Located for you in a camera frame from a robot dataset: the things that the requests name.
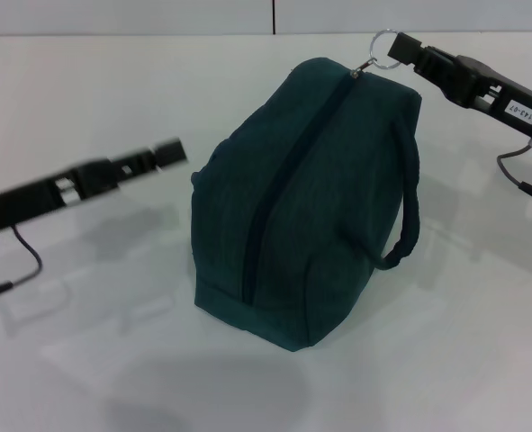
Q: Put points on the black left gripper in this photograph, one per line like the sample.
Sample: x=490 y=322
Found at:
x=27 y=200

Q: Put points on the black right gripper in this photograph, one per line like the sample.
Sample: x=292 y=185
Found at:
x=508 y=94

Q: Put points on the dark teal lunch bag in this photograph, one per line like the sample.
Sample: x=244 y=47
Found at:
x=301 y=202

